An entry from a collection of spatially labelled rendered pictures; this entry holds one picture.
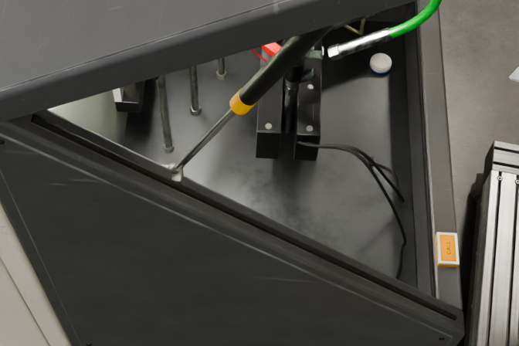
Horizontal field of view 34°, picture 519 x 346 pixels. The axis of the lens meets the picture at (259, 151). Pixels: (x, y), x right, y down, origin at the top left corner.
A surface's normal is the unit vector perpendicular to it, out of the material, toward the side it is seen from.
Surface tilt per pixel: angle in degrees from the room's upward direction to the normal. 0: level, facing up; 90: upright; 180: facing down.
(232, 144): 0
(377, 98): 0
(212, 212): 43
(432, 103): 0
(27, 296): 90
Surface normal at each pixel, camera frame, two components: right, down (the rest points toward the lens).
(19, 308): -0.04, 0.86
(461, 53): 0.04, -0.51
